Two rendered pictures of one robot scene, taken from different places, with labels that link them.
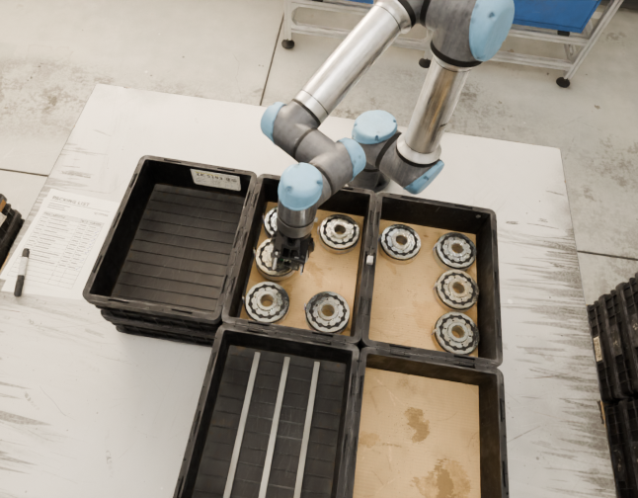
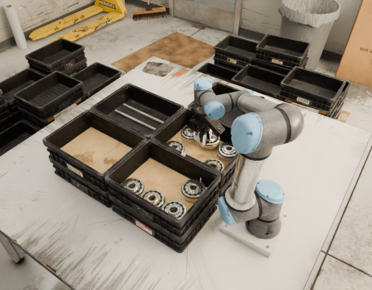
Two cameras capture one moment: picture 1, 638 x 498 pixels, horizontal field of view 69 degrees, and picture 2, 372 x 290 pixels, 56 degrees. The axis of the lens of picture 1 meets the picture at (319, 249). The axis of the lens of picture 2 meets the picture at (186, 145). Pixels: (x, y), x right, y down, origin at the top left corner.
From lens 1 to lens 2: 1.54 m
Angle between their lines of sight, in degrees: 66
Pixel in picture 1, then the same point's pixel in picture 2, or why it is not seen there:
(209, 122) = (331, 168)
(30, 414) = not seen: hidden behind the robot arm
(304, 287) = (192, 149)
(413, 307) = (156, 183)
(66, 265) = not seen: hidden behind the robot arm
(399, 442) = (109, 153)
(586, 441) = (48, 250)
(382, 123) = (268, 190)
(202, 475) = (141, 106)
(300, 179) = (201, 80)
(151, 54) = not seen: outside the picture
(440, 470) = (89, 160)
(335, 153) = (213, 97)
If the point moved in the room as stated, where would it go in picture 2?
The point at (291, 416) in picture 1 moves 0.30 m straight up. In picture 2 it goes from (143, 129) to (137, 80)
